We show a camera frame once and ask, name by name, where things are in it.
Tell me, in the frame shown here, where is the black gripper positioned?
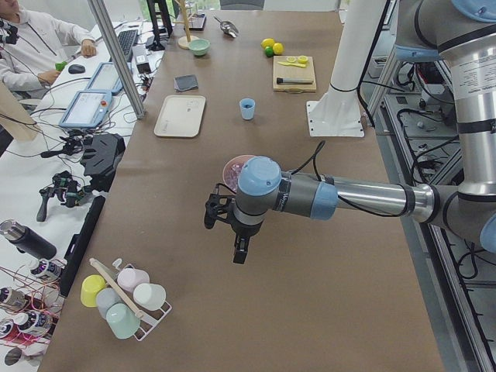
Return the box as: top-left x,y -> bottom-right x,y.
231,215 -> 264,264

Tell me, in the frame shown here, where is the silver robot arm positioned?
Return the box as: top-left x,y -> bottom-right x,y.
228,1 -> 495,264

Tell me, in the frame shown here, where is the pile of clear ice cubes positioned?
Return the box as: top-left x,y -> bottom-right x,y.
223,163 -> 244,191

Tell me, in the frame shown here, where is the white plastic cup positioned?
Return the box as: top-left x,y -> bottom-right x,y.
133,283 -> 167,311

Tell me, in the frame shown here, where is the pink plastic cup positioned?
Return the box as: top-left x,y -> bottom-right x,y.
117,267 -> 150,293

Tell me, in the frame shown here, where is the light blue plastic cup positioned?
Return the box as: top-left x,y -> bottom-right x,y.
239,98 -> 256,120

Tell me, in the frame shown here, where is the mint plastic cup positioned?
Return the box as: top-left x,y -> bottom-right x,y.
105,303 -> 140,339

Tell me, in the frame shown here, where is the grey plastic cup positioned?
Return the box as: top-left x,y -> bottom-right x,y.
95,288 -> 122,319

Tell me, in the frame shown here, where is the yellow plastic cup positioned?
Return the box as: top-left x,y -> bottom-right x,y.
80,274 -> 106,308

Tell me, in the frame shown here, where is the wooden cup tree stand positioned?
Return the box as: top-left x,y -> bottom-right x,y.
175,0 -> 198,50

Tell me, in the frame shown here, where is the metal ice scoop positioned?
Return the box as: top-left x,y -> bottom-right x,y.
214,16 -> 239,38

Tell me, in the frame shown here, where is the pink bowl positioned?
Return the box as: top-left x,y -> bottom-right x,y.
222,154 -> 254,192

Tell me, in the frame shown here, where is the cream rabbit tray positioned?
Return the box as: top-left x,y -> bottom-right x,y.
153,95 -> 206,138

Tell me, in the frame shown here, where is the steel muddler black tip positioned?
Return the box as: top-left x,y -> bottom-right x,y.
276,77 -> 314,84

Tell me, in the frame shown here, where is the grey folded cloth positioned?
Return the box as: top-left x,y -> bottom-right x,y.
174,74 -> 198,92

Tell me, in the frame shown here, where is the wooden cutting board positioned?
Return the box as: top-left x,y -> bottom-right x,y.
273,56 -> 317,92

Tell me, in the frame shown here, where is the yellow plastic knife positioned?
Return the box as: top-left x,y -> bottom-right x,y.
277,61 -> 307,68

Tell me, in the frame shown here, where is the green lime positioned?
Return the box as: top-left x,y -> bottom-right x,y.
264,46 -> 274,58

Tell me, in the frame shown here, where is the yellow lemon near board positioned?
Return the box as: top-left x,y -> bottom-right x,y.
272,43 -> 284,55

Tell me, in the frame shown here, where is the mint green bowl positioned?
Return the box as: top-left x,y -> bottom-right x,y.
188,39 -> 210,57

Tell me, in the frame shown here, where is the yellow lemon outer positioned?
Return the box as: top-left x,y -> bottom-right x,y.
260,38 -> 275,49

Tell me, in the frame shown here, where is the near blue teach pendant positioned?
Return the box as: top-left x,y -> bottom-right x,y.
59,89 -> 112,129

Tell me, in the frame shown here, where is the blue teach pendant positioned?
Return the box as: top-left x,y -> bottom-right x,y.
86,62 -> 123,95
59,89 -> 112,129

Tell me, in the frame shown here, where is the far blue teach pendant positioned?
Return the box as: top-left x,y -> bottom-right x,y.
86,62 -> 123,95

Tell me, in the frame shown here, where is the black water bottle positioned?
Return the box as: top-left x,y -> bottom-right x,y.
1,219 -> 57,260

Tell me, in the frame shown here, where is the black keyboard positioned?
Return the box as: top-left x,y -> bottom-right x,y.
117,29 -> 139,62

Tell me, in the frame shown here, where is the person in white hoodie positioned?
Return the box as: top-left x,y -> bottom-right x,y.
1,1 -> 97,98

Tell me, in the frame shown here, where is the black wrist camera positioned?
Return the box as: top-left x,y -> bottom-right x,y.
204,183 -> 235,229

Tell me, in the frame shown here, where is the white wire cup rack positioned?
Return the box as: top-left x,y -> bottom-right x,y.
89,257 -> 173,341

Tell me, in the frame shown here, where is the aluminium frame post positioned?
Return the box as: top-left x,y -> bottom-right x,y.
88,0 -> 145,119

